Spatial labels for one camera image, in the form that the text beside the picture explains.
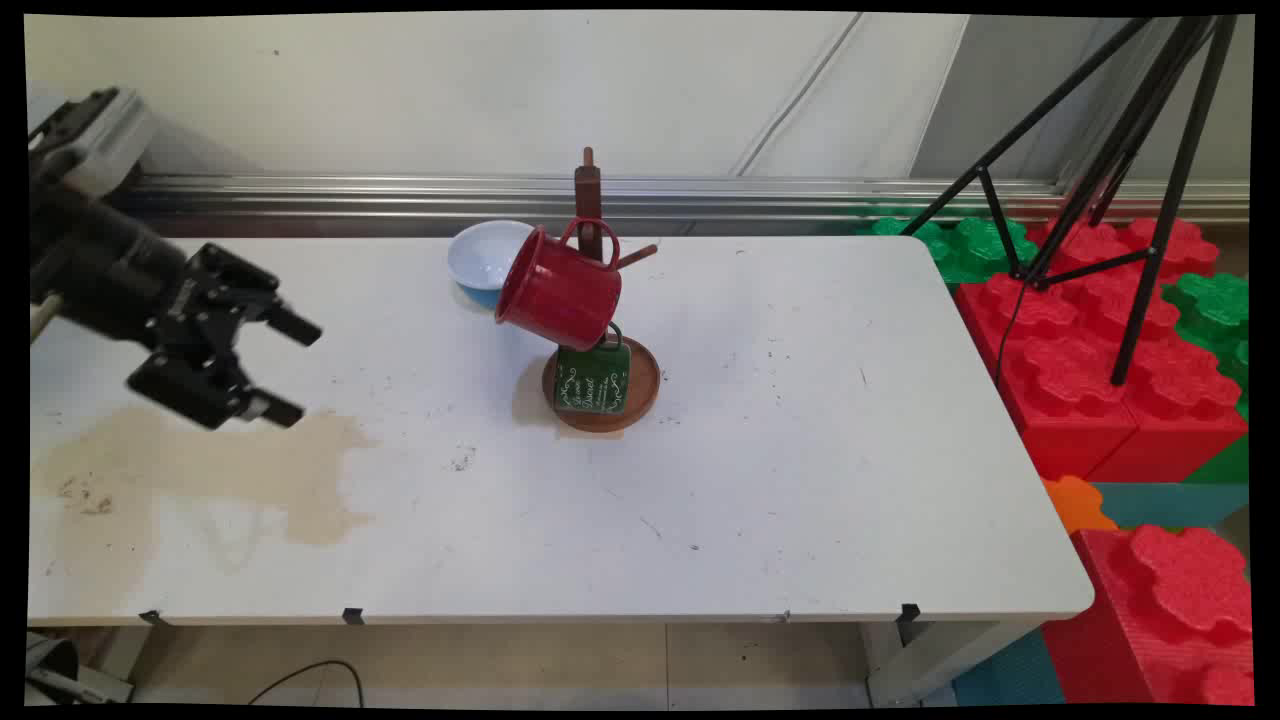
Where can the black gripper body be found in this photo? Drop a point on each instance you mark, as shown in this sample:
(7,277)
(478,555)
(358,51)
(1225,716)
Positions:
(110,270)

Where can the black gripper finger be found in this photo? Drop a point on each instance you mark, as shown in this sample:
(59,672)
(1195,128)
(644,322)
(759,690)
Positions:
(205,390)
(250,290)

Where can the red enamel mug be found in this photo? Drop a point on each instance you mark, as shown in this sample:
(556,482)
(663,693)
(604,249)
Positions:
(555,290)

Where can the white and blue bowl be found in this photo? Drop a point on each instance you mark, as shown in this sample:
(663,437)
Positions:
(485,255)

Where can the grey object under table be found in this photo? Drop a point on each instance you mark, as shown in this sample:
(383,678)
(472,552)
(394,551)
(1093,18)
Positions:
(60,675)

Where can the brown wooden mug tree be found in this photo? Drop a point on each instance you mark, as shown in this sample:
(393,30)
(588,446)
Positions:
(588,195)

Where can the green printed mug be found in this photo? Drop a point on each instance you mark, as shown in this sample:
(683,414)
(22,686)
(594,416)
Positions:
(592,382)

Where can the green foam block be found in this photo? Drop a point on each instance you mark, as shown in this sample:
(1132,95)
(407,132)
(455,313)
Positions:
(1215,315)
(965,248)

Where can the large red foam block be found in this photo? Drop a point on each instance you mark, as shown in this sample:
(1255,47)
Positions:
(1060,380)
(1180,410)
(1130,245)
(1160,620)

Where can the teal foam block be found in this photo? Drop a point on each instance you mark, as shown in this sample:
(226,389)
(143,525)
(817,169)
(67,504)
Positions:
(1005,675)
(1170,505)

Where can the orange foam block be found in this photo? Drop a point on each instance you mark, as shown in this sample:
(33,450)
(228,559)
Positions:
(1078,503)

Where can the black tripod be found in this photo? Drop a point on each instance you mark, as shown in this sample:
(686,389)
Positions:
(1165,200)

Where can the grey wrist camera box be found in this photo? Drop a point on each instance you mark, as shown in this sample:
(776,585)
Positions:
(105,140)

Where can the aluminium wall rail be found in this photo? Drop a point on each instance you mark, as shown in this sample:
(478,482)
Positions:
(700,195)

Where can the white table leg frame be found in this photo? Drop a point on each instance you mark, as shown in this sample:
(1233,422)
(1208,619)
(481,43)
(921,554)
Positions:
(930,665)

